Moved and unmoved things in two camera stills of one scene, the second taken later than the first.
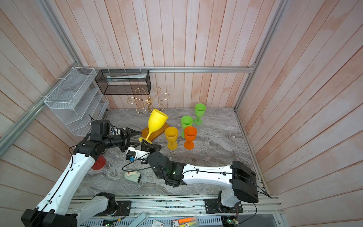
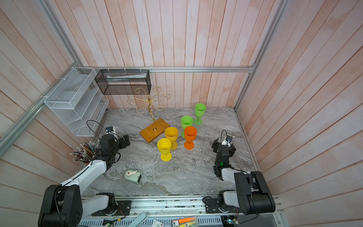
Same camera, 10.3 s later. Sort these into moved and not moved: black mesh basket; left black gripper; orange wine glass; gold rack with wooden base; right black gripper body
Moved: left black gripper; right black gripper body
Not moved: black mesh basket; gold rack with wooden base; orange wine glass
